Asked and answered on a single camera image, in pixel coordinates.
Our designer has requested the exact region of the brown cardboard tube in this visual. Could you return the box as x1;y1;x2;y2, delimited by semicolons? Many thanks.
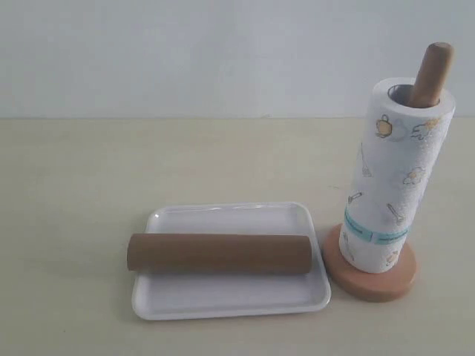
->
126;234;312;274

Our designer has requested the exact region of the white printed paper towel roll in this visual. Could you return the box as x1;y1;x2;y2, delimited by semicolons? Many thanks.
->
339;78;456;274

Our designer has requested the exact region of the wooden paper towel holder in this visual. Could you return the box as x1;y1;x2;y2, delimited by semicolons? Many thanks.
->
323;42;454;302

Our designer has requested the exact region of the white rectangular plastic tray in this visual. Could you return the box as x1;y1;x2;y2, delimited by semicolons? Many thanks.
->
131;202;331;320

